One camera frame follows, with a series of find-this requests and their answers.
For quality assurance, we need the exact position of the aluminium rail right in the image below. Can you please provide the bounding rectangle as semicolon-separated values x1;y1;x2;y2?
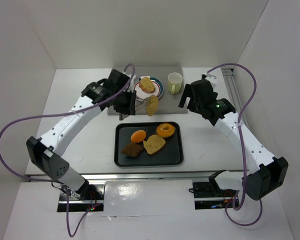
221;66;244;113

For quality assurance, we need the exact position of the black serving tray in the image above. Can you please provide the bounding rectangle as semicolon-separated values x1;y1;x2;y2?
114;121;184;168

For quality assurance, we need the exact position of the orange glazed donut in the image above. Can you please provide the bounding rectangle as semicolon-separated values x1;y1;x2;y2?
156;123;175;138

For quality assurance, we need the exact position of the aluminium rail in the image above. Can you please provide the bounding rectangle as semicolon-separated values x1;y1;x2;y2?
27;170;218;182
221;66;244;113

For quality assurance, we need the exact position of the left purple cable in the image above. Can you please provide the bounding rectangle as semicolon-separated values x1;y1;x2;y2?
0;63;136;238

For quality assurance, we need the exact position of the orange round bun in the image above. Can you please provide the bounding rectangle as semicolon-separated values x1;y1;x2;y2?
130;130;147;144

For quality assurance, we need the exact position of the pale green mug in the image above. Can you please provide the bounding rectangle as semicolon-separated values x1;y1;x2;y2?
168;72;183;95

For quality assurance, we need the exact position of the seeded bread slice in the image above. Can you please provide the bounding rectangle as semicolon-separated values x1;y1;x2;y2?
138;77;156;94
143;134;166;156
145;95;159;117

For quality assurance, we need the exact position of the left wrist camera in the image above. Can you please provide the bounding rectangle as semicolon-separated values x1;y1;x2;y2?
105;69;130;93

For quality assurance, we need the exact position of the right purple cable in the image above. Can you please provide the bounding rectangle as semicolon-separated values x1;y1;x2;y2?
204;62;263;227

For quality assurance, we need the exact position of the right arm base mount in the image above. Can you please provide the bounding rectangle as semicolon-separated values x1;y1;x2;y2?
188;170;236;210

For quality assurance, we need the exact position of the purple cable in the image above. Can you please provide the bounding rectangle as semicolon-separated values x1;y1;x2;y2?
0;63;136;238
204;62;263;227

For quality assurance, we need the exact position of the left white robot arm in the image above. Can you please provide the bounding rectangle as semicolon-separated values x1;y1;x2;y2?
26;82;136;199

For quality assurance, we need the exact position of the brown chocolate bread piece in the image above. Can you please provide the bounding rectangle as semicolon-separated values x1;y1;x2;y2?
121;142;144;158

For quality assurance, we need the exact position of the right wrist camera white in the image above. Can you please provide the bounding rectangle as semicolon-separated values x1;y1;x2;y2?
201;72;218;89

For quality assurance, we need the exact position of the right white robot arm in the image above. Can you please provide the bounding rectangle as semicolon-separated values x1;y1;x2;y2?
178;79;289;201

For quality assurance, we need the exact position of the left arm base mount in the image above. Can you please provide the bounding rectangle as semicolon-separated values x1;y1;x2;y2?
52;181;106;213

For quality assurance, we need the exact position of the aluminium rail front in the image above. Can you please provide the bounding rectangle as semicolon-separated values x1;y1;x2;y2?
27;170;218;182

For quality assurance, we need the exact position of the white plate green red rim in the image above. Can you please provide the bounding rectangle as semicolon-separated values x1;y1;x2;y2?
134;76;164;102

